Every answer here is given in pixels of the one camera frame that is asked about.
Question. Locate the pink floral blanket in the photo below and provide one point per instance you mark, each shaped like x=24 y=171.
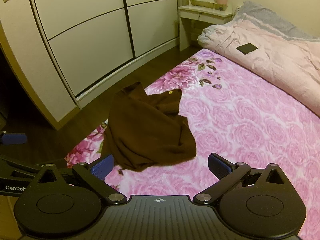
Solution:
x=250 y=135

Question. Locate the cream sliding-door wardrobe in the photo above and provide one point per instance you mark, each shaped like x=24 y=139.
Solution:
x=87 y=30

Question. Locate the brown knit sweater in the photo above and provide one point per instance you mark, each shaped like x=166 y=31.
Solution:
x=147 y=132

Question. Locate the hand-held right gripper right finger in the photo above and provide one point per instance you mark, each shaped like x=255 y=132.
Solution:
x=220 y=167

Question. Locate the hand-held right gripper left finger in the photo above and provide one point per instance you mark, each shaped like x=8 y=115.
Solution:
x=102 y=167

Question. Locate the black phone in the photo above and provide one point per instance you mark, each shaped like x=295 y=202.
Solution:
x=247 y=48

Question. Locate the grey pillow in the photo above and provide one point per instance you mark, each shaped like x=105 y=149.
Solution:
x=270 y=20

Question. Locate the pale pink duvet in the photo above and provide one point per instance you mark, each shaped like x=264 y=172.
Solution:
x=280 y=62

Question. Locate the cream vanity table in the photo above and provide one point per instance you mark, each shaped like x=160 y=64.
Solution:
x=200 y=15

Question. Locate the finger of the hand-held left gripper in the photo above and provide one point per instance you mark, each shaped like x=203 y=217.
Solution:
x=15 y=139

